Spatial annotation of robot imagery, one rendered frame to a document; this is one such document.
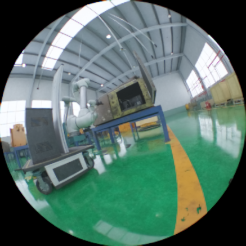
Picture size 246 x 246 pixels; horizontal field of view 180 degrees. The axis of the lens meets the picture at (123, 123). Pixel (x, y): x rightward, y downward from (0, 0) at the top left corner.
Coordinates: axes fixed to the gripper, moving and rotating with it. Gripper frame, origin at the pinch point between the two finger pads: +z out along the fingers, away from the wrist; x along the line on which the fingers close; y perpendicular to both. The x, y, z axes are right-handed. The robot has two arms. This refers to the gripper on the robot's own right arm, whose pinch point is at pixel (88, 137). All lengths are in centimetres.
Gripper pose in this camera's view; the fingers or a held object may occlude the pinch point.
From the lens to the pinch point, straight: 129.9
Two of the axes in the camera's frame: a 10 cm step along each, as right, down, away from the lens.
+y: -4.1, 0.7, -9.1
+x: 8.7, -2.6, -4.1
